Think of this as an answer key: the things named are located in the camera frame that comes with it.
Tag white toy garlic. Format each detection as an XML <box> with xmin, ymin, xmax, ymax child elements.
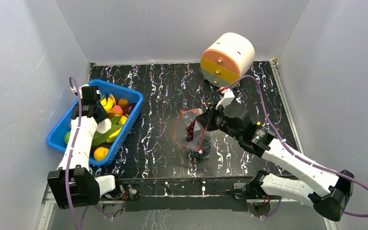
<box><xmin>96</xmin><ymin>118</ymin><xmax>112</xmax><ymax>134</ymax></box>

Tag red toy grapes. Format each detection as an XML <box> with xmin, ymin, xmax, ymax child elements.
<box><xmin>185</xmin><ymin>120</ymin><xmax>196</xmax><ymax>142</ymax></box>

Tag clear zip bag orange zipper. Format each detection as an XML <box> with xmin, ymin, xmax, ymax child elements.
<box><xmin>172</xmin><ymin>109</ymin><xmax>212</xmax><ymax>159</ymax></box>

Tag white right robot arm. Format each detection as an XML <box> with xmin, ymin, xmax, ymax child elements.
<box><xmin>195</xmin><ymin>103</ymin><xmax>353</xmax><ymax>221</ymax></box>

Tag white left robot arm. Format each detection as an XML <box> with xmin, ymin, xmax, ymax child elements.
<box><xmin>47</xmin><ymin>84</ymin><xmax>124</xmax><ymax>209</ymax></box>

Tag yellow toy pepper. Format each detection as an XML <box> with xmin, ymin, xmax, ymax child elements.
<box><xmin>100</xmin><ymin>97</ymin><xmax>115</xmax><ymax>113</ymax></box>

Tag peach toy fruit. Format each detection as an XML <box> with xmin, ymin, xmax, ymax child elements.
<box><xmin>112</xmin><ymin>105</ymin><xmax>123</xmax><ymax>115</ymax></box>

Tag orange toy citrus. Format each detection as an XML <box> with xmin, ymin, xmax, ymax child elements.
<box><xmin>117</xmin><ymin>98</ymin><xmax>129</xmax><ymax>109</ymax></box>

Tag green toy vegetable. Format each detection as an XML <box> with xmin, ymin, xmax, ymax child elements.
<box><xmin>92</xmin><ymin>129</ymin><xmax>111</xmax><ymax>146</ymax></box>

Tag yellow toy banana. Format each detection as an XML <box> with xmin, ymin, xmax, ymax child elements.
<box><xmin>106</xmin><ymin>115</ymin><xmax>127</xmax><ymax>143</ymax></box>

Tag blue plastic bin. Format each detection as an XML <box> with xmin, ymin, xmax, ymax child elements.
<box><xmin>46</xmin><ymin>80</ymin><xmax>144</xmax><ymax>166</ymax></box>

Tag green toy fruit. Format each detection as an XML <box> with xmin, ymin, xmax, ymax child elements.
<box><xmin>64</xmin><ymin>131</ymin><xmax>71</xmax><ymax>144</ymax></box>

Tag yellow orange toy fruit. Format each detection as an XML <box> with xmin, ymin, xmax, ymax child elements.
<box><xmin>93</xmin><ymin>147</ymin><xmax>109</xmax><ymax>161</ymax></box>

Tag round drawer cabinet toy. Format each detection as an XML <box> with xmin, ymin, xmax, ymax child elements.
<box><xmin>200</xmin><ymin>32</ymin><xmax>255</xmax><ymax>88</ymax></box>

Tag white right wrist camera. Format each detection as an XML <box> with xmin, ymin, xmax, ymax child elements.
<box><xmin>216</xmin><ymin>87</ymin><xmax>235</xmax><ymax>110</ymax></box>

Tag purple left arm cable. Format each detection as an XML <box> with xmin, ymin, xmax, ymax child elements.
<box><xmin>65</xmin><ymin>76</ymin><xmax>113</xmax><ymax>230</ymax></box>

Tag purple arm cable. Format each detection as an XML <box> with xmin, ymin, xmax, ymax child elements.
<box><xmin>222</xmin><ymin>75</ymin><xmax>368</xmax><ymax>219</ymax></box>
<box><xmin>65</xmin><ymin>76</ymin><xmax>113</xmax><ymax>230</ymax></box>

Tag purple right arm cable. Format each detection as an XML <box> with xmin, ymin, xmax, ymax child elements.
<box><xmin>222</xmin><ymin>75</ymin><xmax>368</xmax><ymax>219</ymax></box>

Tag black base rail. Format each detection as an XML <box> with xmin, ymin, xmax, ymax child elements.
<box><xmin>101</xmin><ymin>176</ymin><xmax>283</xmax><ymax>213</ymax></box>

